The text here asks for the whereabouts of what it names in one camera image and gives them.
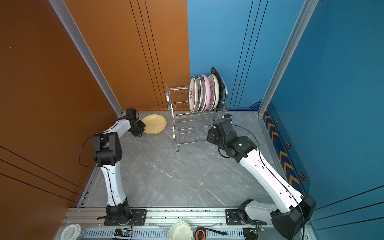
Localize white plate red characters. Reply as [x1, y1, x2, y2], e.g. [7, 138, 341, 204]
[195, 76, 202, 113]

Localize white plate green cloud outline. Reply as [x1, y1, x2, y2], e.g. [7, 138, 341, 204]
[209, 74, 216, 110]

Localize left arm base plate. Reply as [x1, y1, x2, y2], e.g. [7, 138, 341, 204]
[104, 209, 147, 227]

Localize white plate green red rim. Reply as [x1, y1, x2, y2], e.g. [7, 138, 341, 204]
[200, 75, 207, 112]

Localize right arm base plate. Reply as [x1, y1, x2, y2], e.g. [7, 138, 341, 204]
[225, 209, 267, 226]

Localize aluminium mounting rail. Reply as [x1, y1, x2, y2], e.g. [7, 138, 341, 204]
[59, 206, 310, 229]

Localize white plate orange sunburst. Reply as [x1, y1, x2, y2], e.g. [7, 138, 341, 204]
[189, 77, 198, 113]

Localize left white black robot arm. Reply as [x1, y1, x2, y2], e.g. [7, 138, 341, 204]
[92, 109, 146, 226]

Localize white bowl on rail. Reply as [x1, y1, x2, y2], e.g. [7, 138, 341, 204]
[169, 221, 193, 240]

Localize white round lid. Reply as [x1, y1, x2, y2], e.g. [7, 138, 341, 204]
[60, 224, 85, 240]

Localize yellow round plate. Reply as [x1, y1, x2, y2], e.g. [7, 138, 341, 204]
[142, 114, 167, 135]

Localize pink round plate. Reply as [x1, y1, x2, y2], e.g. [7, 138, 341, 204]
[205, 75, 211, 111]

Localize chrome two-tier dish rack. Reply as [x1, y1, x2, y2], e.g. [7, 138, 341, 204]
[166, 85, 228, 152]

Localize cream round plate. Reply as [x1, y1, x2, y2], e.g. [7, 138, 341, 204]
[213, 75, 221, 110]

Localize green circuit board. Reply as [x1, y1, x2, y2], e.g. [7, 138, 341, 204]
[114, 228, 133, 240]

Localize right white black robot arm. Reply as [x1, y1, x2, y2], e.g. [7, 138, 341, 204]
[207, 115, 317, 240]

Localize black square floral plate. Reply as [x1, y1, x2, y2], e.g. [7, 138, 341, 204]
[211, 67, 228, 112]

